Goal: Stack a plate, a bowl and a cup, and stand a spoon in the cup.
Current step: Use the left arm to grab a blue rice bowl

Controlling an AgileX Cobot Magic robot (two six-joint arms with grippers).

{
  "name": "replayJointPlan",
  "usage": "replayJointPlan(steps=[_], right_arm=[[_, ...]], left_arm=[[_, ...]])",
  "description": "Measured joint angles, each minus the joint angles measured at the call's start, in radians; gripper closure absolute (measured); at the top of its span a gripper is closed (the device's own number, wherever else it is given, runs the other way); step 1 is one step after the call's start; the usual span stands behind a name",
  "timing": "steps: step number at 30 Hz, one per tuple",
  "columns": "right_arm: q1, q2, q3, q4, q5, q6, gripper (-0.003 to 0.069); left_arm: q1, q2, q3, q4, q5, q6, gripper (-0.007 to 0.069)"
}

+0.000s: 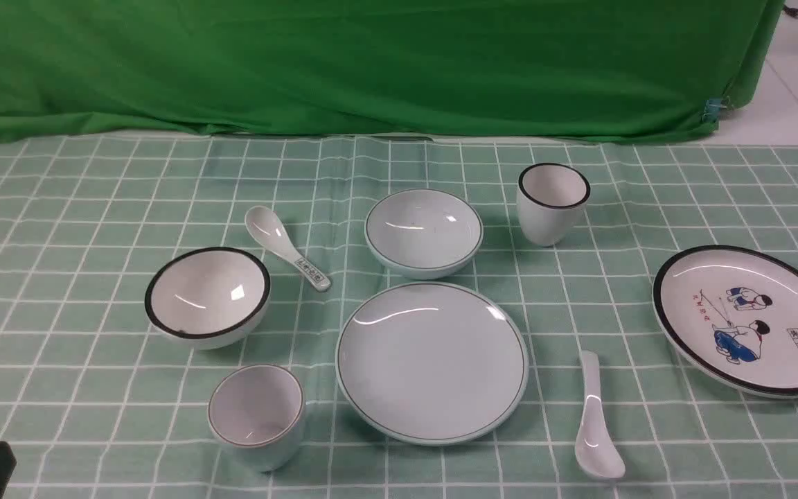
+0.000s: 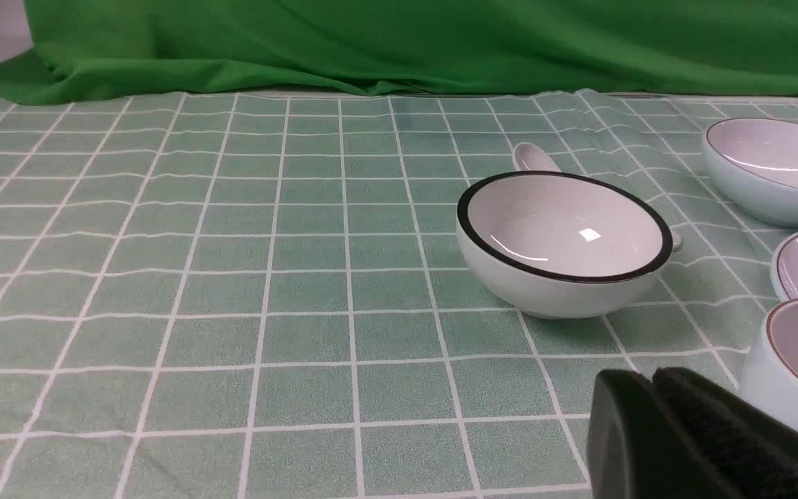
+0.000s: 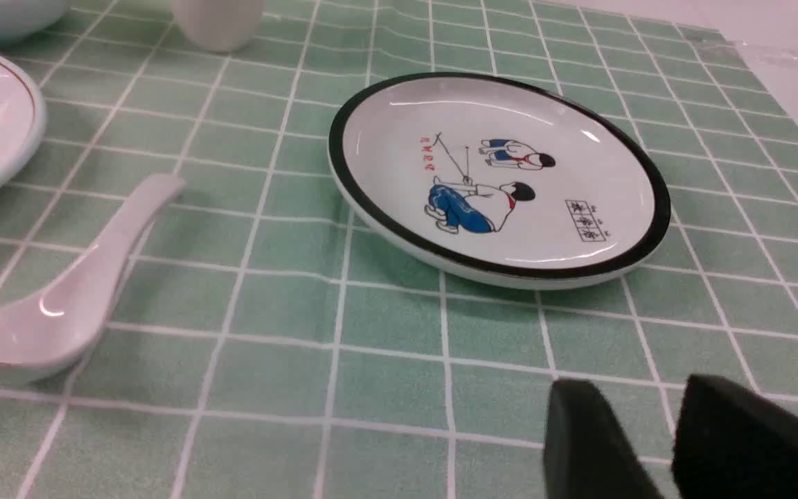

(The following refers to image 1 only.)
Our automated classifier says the pale green cup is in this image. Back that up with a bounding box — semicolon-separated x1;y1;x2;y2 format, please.
208;364;306;473

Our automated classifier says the pale green bowl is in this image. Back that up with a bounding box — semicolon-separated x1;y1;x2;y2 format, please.
364;189;484;280

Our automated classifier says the plain white spoon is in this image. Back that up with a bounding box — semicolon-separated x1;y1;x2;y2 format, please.
574;350;626;481

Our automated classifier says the black-rimmed white bowl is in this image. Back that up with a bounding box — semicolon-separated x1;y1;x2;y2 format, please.
143;247;272;350

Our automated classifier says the white spoon with label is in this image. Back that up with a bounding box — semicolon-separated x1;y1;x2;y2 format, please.
245;205;332;292

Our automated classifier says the green checkered tablecloth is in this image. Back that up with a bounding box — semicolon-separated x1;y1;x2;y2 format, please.
0;135;798;498

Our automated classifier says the green backdrop cloth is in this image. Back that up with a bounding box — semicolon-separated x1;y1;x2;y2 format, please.
0;1;783;144

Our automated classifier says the pale green plate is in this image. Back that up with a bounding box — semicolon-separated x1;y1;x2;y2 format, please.
335;281;530;446

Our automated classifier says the black-rimmed white cup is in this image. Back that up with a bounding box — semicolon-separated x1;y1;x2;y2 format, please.
516;162;590;247

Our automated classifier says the black-rimmed illustrated plate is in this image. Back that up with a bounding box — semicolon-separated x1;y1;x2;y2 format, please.
652;245;798;399

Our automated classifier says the blue binder clip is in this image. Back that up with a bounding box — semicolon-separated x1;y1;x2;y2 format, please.
701;98;725;123

